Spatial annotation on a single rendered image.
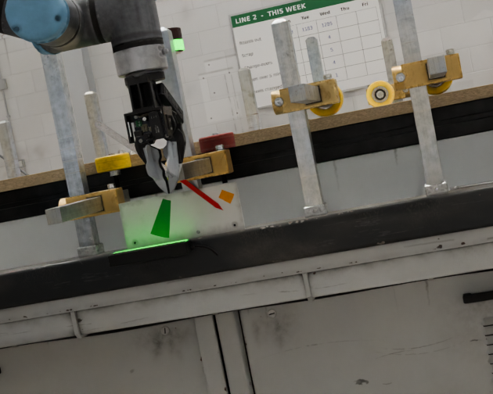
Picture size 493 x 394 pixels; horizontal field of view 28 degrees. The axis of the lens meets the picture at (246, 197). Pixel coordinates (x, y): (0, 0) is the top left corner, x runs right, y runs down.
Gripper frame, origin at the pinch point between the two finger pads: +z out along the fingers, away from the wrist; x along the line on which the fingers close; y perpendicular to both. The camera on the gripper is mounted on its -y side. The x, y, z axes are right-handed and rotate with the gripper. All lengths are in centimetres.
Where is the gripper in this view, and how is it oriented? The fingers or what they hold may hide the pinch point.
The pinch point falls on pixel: (169, 186)
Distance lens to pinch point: 175.8
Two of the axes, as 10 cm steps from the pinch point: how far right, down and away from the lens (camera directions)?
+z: 1.9, 9.8, 0.5
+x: 9.7, -1.8, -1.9
